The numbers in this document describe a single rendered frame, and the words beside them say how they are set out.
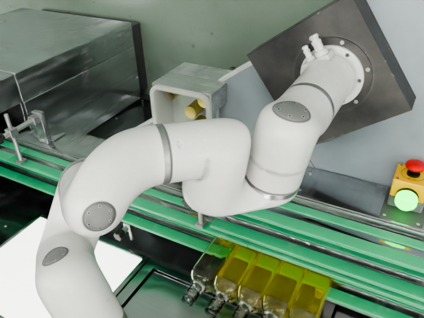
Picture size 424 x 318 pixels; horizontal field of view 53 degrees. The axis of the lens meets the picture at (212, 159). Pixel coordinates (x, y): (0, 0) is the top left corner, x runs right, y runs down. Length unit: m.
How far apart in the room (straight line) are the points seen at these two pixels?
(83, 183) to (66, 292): 0.15
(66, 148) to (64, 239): 0.79
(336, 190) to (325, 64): 0.32
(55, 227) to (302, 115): 0.40
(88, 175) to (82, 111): 1.36
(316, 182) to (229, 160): 0.47
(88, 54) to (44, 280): 1.36
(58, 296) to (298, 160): 0.38
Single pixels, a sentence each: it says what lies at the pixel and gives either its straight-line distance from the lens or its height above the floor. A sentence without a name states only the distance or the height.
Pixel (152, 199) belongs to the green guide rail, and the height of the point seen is 0.92.
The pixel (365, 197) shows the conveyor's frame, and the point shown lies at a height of 0.82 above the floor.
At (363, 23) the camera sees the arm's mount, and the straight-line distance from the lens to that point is 0.86.
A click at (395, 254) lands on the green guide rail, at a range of 0.93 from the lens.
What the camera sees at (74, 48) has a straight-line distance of 1.81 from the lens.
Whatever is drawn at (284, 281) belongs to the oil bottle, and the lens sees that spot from 0.97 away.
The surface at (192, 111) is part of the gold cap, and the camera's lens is 1.08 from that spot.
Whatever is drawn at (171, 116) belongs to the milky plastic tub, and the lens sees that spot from 1.18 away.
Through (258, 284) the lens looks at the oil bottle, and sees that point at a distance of 0.97.
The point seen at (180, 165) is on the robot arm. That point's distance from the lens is 0.57.
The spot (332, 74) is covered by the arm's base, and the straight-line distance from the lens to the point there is 0.80.
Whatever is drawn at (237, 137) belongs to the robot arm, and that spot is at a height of 1.17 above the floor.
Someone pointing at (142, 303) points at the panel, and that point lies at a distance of 1.15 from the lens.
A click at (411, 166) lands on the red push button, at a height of 0.80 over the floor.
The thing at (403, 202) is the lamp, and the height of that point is 0.85.
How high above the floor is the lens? 1.63
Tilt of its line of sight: 46 degrees down
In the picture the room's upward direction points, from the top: 136 degrees counter-clockwise
